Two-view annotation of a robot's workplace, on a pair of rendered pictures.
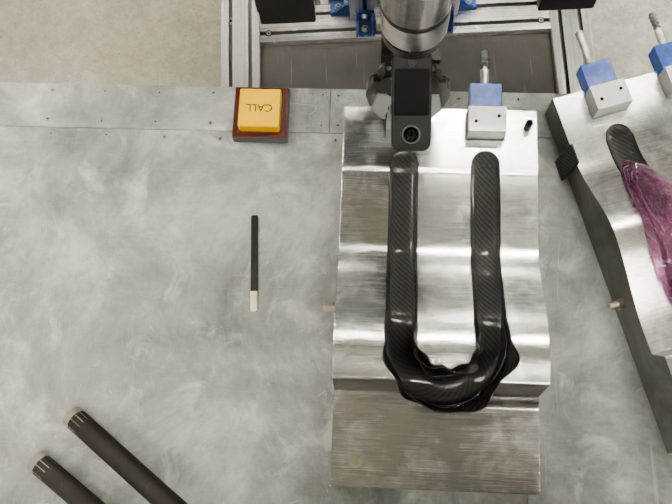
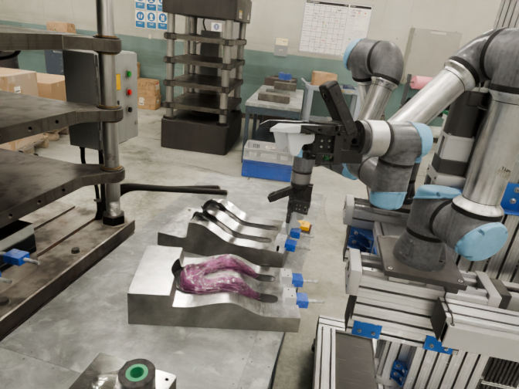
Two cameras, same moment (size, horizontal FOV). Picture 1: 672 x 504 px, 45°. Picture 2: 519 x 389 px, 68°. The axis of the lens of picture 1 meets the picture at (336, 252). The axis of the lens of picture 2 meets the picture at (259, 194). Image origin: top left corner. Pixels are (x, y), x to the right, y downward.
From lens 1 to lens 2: 1.59 m
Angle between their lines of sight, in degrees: 69
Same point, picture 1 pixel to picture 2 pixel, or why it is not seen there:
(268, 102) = (304, 224)
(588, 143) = (269, 271)
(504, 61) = not seen: outside the picture
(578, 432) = not seen: hidden behind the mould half
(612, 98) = (284, 272)
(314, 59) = (365, 356)
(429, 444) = (185, 220)
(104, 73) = not seen: hidden behind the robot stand
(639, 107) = (280, 286)
